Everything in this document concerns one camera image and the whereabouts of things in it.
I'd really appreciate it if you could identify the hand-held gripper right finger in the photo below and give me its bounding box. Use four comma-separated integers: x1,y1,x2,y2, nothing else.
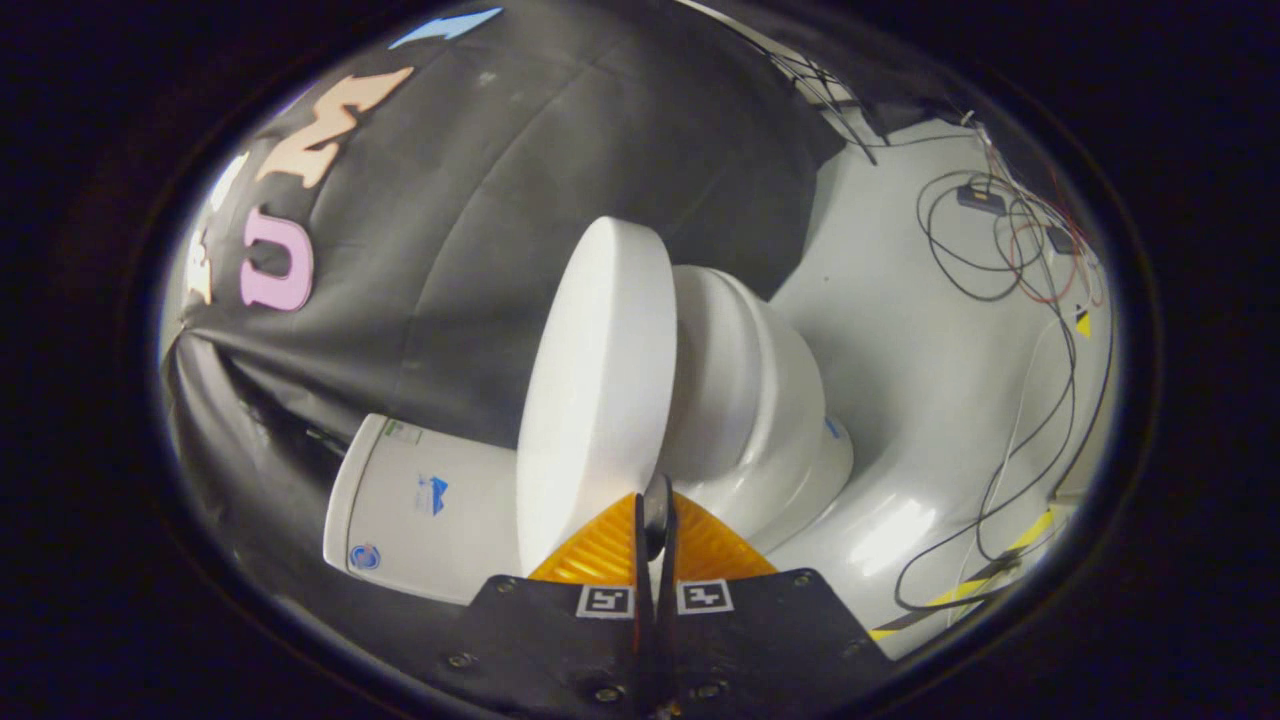
655,475,896,716

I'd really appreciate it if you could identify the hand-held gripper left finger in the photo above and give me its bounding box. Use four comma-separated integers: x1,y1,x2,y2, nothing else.
440,493,656,720

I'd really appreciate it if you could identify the white toilet lid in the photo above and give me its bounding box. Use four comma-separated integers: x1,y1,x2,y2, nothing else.
515,217,679,576

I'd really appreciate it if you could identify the white ceramic toilet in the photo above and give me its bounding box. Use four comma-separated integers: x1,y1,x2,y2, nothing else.
322,265,856,607

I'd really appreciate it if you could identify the yellow floor tape strip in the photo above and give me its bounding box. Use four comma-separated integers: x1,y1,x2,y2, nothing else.
868,508,1058,642

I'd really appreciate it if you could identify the black backdrop cloth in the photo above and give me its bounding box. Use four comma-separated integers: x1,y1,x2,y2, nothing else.
160,0,961,661

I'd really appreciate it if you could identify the black floor cable tangle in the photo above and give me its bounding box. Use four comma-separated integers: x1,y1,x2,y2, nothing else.
893,170,1117,613

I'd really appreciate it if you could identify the red floor cable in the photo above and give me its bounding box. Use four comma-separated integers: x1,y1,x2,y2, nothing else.
985,150,1106,307

